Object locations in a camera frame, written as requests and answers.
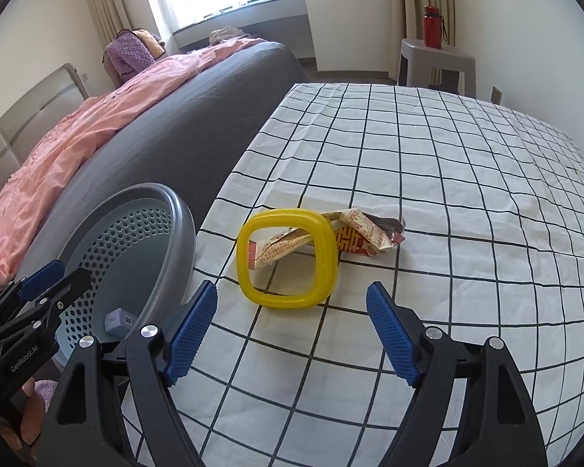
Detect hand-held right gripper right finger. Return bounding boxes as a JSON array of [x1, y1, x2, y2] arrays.
[[365, 281, 548, 467]]

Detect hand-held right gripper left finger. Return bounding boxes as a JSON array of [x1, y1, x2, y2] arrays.
[[36, 279, 219, 467]]

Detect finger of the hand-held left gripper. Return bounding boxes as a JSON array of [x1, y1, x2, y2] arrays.
[[0, 259, 65, 323], [0, 267, 92, 344]]

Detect purple cartoon print box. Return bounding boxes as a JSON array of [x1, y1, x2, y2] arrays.
[[103, 307, 134, 339]]

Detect yellow plastic ring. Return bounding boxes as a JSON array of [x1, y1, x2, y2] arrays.
[[236, 207, 341, 311]]

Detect grey perforated basket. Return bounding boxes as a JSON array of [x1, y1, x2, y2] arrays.
[[14, 182, 196, 385]]

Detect red white wrapper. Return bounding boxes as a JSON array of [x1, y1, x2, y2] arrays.
[[246, 207, 407, 270]]

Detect person's left hand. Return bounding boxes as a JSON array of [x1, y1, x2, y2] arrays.
[[19, 382, 48, 448]]

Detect purple fuzzy clothing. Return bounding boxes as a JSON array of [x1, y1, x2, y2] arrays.
[[33, 378, 58, 402]]

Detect pink blanket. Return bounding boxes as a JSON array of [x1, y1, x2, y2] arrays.
[[0, 36, 268, 293]]

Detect beige headboard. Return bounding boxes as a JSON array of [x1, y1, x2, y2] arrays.
[[0, 62, 91, 169]]

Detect black white checkered sheet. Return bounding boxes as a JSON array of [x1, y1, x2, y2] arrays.
[[112, 82, 584, 467]]

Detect grey bed mattress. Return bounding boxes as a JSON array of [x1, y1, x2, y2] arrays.
[[10, 40, 312, 293]]

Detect grey plastic stool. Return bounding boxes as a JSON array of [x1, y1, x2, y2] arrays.
[[396, 38, 478, 98]]

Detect white cloth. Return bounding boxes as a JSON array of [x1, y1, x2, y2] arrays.
[[209, 26, 246, 44]]

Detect red water bottle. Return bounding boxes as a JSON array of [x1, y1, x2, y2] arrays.
[[422, 5, 447, 50]]

